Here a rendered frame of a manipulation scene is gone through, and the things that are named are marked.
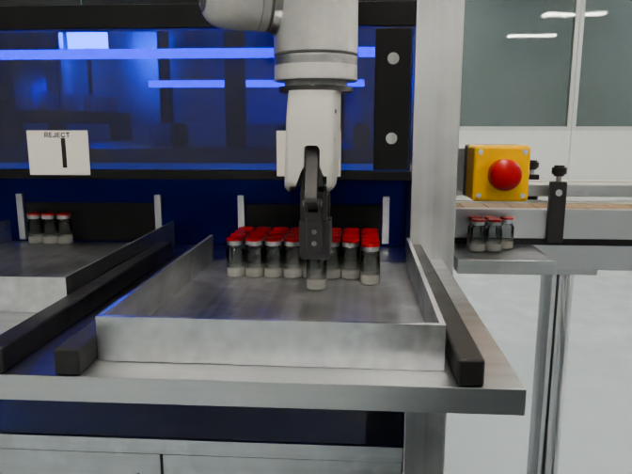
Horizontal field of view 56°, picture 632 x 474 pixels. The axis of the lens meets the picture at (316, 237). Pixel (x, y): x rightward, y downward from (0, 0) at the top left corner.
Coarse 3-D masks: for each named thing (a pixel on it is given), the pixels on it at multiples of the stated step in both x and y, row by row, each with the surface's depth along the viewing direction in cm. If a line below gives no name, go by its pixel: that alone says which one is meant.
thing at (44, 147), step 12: (36, 132) 80; (48, 132) 80; (60, 132) 80; (72, 132) 79; (84, 132) 79; (36, 144) 80; (48, 144) 80; (60, 144) 80; (72, 144) 80; (84, 144) 80; (36, 156) 80; (48, 156) 80; (60, 156) 80; (72, 156) 80; (84, 156) 80; (36, 168) 81; (48, 168) 81; (60, 168) 80; (72, 168) 80; (84, 168) 80
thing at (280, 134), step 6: (276, 132) 78; (282, 132) 78; (276, 138) 78; (282, 138) 78; (276, 144) 78; (282, 144) 78; (276, 150) 78; (282, 150) 78; (276, 156) 78; (282, 156) 78; (276, 162) 78; (282, 162) 78; (276, 168) 79; (282, 168) 78; (276, 174) 79; (282, 174) 79
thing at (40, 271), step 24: (0, 240) 88; (144, 240) 77; (168, 240) 87; (0, 264) 75; (24, 264) 75; (48, 264) 75; (72, 264) 75; (96, 264) 62; (0, 288) 56; (24, 288) 56; (48, 288) 56; (72, 288) 57
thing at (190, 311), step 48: (144, 288) 53; (192, 288) 64; (240, 288) 64; (288, 288) 64; (336, 288) 64; (384, 288) 64; (144, 336) 44; (192, 336) 44; (240, 336) 44; (288, 336) 44; (336, 336) 43; (384, 336) 43; (432, 336) 43
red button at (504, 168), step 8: (504, 160) 74; (512, 160) 74; (496, 168) 74; (504, 168) 73; (512, 168) 73; (520, 168) 74; (488, 176) 75; (496, 176) 74; (504, 176) 73; (512, 176) 73; (520, 176) 74; (496, 184) 74; (504, 184) 74; (512, 184) 74
